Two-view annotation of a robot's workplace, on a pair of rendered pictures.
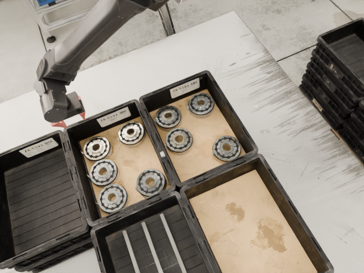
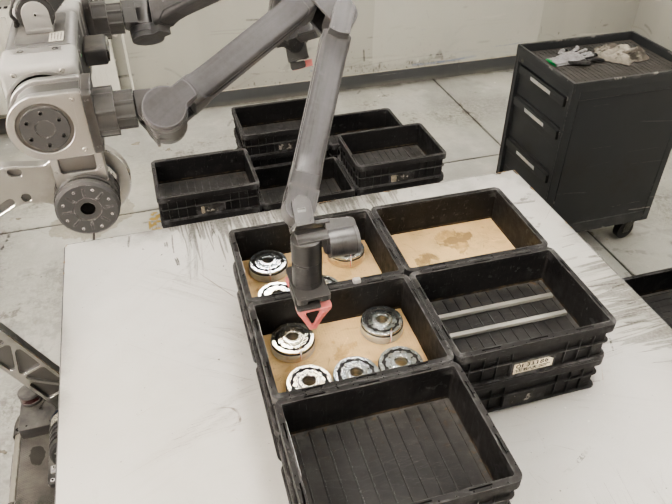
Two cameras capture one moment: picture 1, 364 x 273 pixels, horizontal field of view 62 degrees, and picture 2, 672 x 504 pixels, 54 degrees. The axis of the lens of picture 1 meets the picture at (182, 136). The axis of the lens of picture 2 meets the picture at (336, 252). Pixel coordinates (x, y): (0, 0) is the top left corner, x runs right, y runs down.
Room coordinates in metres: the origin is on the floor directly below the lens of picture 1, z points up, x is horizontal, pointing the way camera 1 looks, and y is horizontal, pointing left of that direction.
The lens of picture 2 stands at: (0.56, 1.29, 1.97)
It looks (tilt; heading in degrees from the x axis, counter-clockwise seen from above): 38 degrees down; 267
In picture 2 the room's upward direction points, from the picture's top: straight up
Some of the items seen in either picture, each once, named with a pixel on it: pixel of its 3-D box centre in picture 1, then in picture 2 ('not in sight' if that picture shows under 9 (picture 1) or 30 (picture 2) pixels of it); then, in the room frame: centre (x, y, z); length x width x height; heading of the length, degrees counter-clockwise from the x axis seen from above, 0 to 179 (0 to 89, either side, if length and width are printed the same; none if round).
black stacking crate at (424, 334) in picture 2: (120, 163); (346, 349); (0.49, 0.24, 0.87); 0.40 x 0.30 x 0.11; 13
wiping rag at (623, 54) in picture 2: not in sight; (621, 51); (-0.83, -1.47, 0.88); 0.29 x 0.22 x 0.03; 14
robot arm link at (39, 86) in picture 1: (49, 90); (309, 247); (0.56, 0.33, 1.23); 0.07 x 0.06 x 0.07; 14
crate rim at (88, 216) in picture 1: (116, 157); (346, 333); (0.49, 0.24, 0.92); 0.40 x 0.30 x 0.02; 13
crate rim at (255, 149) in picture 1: (194, 124); (313, 254); (0.55, -0.05, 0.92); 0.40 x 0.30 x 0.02; 13
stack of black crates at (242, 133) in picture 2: not in sight; (281, 158); (0.69, -1.51, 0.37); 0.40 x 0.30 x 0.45; 14
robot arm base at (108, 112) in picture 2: not in sight; (111, 110); (0.91, 0.19, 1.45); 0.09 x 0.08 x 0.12; 104
